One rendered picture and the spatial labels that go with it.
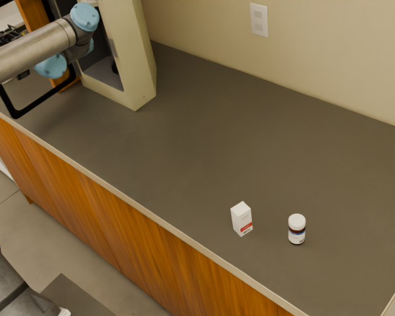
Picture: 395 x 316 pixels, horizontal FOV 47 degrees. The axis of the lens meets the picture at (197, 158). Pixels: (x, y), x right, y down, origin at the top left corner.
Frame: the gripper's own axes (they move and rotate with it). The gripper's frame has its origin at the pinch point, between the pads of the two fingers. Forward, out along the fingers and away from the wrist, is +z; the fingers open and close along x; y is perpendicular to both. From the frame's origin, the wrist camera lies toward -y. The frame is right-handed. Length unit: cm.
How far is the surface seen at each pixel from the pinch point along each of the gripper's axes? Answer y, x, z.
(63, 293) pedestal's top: -33, 38, -68
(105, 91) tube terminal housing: -31.2, -25.7, -13.1
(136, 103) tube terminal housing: -31, -27, -30
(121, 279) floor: -128, 1, -16
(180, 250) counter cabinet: -51, 3, -73
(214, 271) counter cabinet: -50, 4, -88
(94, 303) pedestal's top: -33, 35, -77
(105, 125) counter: -33.8, -14.0, -25.5
